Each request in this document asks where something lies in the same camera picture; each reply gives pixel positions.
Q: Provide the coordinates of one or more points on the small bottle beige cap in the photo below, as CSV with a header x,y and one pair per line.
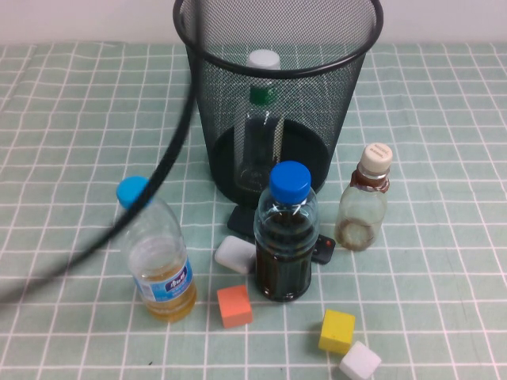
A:
x,y
362,213

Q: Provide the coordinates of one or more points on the clear bottle white cap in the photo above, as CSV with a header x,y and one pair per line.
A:
x,y
261,59

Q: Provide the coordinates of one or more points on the black mesh wastebasket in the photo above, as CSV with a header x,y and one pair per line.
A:
x,y
317,99

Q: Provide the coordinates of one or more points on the black remote control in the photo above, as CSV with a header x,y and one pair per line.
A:
x,y
241,221

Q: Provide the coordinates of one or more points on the dark liquid bottle blue cap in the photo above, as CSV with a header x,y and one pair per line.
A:
x,y
285,245

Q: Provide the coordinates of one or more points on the white rounded case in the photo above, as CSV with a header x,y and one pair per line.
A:
x,y
233,253

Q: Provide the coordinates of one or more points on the clear bottle light blue cap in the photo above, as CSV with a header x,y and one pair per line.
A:
x,y
158,253

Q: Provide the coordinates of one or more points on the orange cube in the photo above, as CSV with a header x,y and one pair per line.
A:
x,y
235,306

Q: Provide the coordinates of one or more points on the yellow cube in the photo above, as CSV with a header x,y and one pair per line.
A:
x,y
336,330

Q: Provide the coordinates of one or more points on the green checked tablecloth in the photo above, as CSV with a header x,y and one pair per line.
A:
x,y
435,198

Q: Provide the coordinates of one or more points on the white cube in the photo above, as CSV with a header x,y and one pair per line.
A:
x,y
360,362

